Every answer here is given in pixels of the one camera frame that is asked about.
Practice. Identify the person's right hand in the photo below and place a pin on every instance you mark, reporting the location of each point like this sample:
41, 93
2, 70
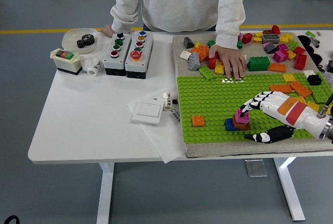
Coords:
107, 30

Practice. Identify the person's left hand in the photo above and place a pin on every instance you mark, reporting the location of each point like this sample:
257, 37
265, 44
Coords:
231, 61

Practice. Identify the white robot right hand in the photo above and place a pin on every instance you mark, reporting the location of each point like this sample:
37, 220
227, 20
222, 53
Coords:
291, 109

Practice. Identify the brown toy brick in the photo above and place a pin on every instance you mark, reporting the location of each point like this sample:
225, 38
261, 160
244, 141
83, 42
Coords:
266, 32
238, 126

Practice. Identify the person's left forearm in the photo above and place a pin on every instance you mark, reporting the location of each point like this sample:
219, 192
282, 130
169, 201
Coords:
230, 31

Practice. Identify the person's right forearm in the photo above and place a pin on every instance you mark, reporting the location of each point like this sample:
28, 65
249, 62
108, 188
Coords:
123, 18

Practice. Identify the clear yellow toy brick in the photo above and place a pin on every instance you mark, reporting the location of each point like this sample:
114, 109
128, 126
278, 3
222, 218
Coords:
218, 62
219, 70

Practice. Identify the flat yellow toy brick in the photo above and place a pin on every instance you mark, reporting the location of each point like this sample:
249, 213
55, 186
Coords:
330, 110
313, 106
301, 99
289, 77

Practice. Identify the small green toy brick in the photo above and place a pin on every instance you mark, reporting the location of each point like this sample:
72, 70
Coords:
240, 44
211, 43

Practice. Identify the long orange toy brick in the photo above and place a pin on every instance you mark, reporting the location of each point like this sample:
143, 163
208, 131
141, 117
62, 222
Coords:
300, 89
277, 67
281, 88

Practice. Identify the large green toy brick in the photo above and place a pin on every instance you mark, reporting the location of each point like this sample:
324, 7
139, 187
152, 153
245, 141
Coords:
257, 63

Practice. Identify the flat green toy brick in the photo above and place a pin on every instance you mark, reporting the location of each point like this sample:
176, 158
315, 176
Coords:
208, 73

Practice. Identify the green studded plate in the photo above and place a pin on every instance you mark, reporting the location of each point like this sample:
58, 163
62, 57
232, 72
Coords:
321, 91

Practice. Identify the small yellow toy brick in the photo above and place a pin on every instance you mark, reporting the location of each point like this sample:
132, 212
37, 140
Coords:
198, 45

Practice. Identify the small pink toy piece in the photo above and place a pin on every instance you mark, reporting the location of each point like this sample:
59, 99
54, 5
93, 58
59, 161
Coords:
265, 44

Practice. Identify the light grey toy brick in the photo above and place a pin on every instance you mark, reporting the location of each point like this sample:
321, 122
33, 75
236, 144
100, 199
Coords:
193, 62

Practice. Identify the green studded baseplate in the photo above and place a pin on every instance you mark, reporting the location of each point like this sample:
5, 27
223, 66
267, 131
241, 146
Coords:
208, 91

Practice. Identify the black toy brick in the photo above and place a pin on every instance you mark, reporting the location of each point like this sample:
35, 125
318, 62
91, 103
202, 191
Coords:
314, 79

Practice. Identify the white toy brick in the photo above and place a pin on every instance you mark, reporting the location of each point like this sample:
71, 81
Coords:
309, 73

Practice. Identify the dark grey toy brick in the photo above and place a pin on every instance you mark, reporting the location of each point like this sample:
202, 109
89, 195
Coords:
270, 48

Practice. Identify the long grey toy brick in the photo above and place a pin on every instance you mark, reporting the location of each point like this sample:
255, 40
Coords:
270, 39

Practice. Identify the white toy tile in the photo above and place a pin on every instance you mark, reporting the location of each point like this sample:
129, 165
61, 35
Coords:
185, 55

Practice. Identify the dark grey sloped brick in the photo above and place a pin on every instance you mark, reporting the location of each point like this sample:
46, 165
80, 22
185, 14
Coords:
188, 43

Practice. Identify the tall red toy brick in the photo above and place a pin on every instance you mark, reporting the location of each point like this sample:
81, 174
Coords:
300, 62

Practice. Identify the large magenta toy brick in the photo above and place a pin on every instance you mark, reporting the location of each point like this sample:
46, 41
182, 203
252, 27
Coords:
279, 56

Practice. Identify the red sloped toy brick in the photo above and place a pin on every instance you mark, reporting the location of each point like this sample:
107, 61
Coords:
275, 30

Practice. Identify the lime green toy brick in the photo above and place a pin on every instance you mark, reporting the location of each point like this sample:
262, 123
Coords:
293, 45

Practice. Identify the blue toy brick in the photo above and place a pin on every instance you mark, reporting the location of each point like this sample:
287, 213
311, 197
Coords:
229, 125

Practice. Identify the small lime toy brick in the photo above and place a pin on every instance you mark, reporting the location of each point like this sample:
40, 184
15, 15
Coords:
310, 34

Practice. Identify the black metal gear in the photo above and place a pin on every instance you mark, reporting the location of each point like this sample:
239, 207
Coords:
86, 41

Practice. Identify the grey four-button control box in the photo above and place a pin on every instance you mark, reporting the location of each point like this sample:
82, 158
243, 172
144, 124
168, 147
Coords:
114, 63

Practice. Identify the white plastic bowl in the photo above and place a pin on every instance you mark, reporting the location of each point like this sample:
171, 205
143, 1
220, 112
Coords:
70, 37

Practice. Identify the white pipe tee fitting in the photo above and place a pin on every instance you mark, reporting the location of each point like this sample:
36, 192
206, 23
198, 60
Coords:
93, 68

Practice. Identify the grey emergency-stop control box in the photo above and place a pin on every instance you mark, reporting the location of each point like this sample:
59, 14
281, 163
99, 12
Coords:
141, 65

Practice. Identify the black round cap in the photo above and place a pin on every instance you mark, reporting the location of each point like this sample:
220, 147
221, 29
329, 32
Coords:
304, 40
310, 50
317, 58

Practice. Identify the black box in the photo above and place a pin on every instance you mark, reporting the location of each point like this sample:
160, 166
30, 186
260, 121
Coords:
330, 66

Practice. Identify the metal floor plate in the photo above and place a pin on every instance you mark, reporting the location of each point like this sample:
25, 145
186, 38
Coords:
256, 168

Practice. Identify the grey metal part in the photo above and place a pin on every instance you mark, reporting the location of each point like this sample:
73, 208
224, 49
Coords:
315, 42

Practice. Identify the person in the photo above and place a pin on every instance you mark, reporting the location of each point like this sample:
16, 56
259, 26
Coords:
177, 5

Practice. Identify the small labelled white fitting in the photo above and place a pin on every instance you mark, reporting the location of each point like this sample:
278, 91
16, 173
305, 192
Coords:
167, 101

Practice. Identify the white table leg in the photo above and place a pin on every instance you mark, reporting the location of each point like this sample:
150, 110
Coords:
290, 187
105, 195

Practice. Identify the white printed label strip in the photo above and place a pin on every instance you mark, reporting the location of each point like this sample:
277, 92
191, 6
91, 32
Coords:
174, 116

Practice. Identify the white paper sheet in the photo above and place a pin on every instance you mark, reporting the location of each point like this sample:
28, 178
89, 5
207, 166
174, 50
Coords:
161, 140

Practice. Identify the cream red-green switch box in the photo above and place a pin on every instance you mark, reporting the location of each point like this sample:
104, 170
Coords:
65, 63

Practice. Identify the white wall switch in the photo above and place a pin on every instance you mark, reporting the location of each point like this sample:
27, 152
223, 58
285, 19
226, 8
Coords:
147, 112

